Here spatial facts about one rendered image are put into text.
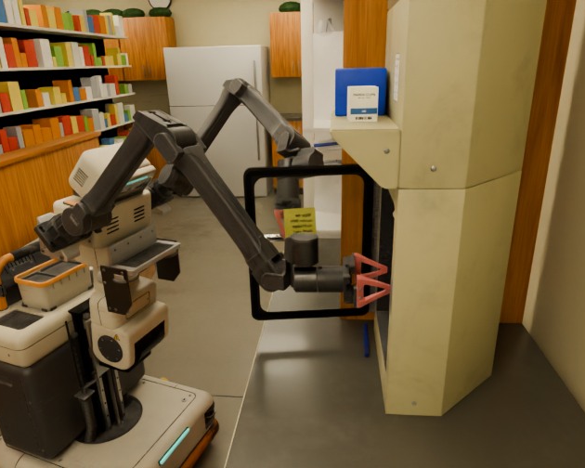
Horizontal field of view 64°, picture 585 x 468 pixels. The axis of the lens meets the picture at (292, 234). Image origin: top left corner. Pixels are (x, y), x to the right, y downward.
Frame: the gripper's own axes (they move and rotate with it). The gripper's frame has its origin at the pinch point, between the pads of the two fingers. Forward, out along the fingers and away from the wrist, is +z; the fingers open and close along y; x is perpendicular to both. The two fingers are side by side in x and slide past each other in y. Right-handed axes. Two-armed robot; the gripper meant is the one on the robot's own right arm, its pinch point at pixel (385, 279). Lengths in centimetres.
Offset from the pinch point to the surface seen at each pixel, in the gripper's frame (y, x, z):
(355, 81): 4.5, -40.6, -6.4
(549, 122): 22, -29, 39
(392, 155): -14.9, -29.4, -1.1
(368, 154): -14.9, -29.7, -5.1
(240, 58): 473, -54, -117
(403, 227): -14.9, -16.9, 1.1
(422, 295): -14.8, -3.6, 4.9
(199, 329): 165, 114, -100
